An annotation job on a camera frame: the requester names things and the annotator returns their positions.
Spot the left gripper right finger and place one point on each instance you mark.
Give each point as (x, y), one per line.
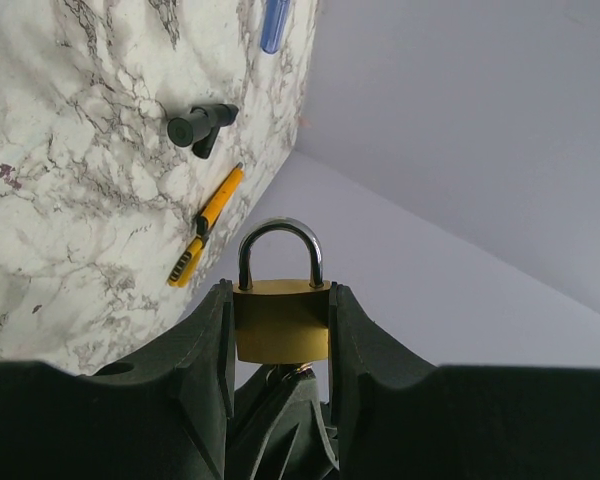
(400, 417)

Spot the black T-handle tool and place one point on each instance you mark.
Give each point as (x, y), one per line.
(199, 128)

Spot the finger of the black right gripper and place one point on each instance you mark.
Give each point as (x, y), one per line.
(281, 432)

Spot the orange utility knife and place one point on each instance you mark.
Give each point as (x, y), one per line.
(209, 214)

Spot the red blue screwdriver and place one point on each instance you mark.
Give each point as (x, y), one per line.
(275, 18)

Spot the small silver key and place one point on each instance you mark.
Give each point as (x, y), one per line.
(284, 372)

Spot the yellow handled pliers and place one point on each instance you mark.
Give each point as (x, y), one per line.
(185, 267)

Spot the brass padlock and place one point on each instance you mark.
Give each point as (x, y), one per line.
(281, 321)

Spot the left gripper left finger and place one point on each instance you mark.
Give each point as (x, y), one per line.
(160, 412)

